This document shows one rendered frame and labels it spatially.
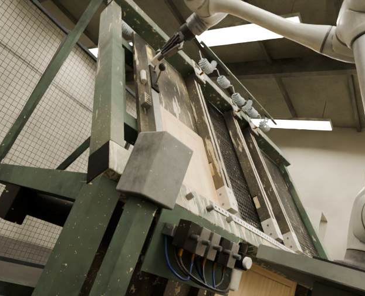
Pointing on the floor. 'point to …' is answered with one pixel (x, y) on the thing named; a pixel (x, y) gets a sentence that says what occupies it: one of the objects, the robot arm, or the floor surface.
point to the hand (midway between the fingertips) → (158, 58)
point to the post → (124, 248)
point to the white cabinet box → (321, 225)
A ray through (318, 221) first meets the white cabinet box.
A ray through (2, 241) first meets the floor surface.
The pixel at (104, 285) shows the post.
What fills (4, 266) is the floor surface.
